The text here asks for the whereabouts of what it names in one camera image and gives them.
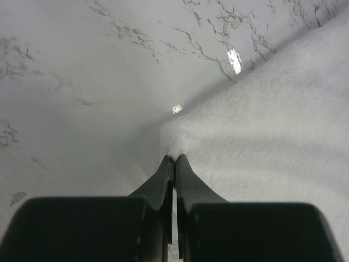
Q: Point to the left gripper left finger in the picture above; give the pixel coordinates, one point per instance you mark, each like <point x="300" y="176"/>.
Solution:
<point x="156" y="219"/>

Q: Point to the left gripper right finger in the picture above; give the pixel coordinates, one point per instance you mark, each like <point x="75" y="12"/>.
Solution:
<point x="190" y="190"/>

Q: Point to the white towel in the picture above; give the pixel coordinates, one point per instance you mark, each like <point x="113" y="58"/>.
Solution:
<point x="281" y="132"/>

